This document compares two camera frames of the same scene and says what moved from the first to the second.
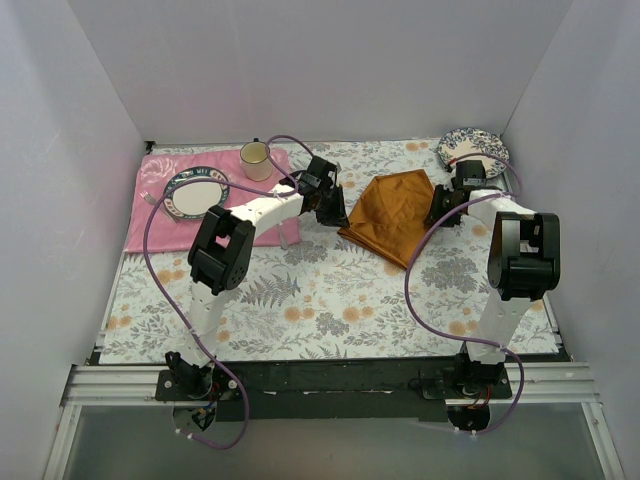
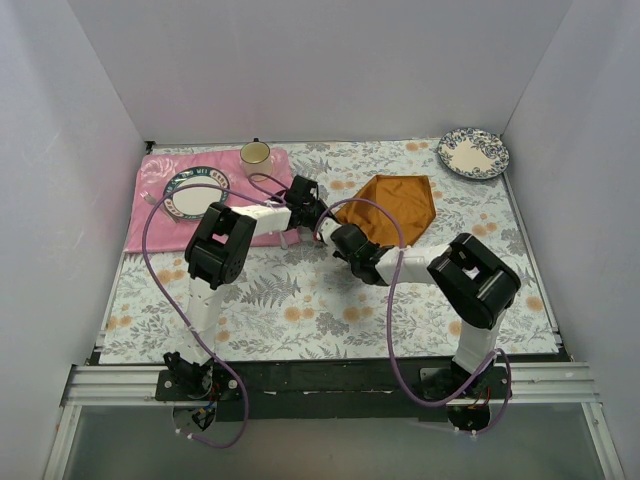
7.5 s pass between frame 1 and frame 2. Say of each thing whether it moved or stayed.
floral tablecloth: stayed
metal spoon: stayed
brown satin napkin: stayed
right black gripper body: moved
